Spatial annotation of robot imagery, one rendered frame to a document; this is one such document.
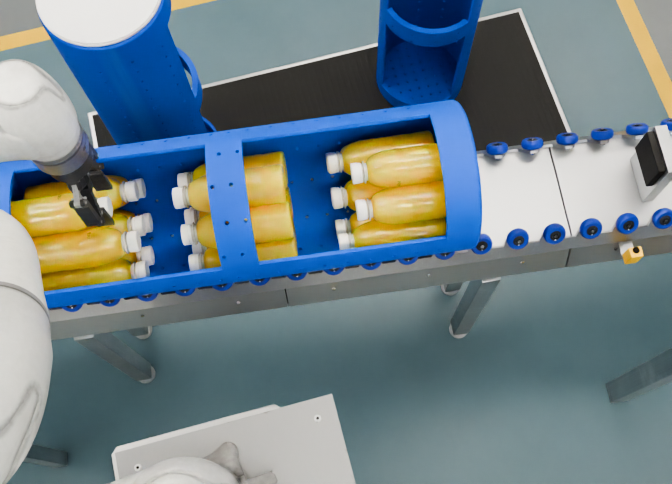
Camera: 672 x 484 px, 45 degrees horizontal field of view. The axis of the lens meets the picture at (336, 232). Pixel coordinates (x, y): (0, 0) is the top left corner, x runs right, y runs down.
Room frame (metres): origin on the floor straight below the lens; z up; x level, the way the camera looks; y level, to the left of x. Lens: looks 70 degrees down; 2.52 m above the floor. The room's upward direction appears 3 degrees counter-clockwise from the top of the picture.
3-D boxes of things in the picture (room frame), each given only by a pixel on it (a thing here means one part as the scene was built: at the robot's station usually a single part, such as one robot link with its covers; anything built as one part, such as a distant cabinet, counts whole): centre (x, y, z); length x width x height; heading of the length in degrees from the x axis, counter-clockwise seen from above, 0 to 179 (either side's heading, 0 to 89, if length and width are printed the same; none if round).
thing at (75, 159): (0.56, 0.41, 1.42); 0.09 x 0.09 x 0.06
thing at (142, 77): (1.12, 0.48, 0.59); 0.28 x 0.28 x 0.88
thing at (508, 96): (1.21, 0.01, 0.07); 1.50 x 0.52 x 0.15; 102
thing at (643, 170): (0.64, -0.64, 1.00); 0.10 x 0.04 x 0.15; 5
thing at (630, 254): (0.51, -0.60, 0.92); 0.08 x 0.03 x 0.05; 5
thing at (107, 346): (0.47, 0.61, 0.31); 0.06 x 0.06 x 0.63; 5
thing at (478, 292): (0.55, -0.36, 0.31); 0.06 x 0.06 x 0.63; 5
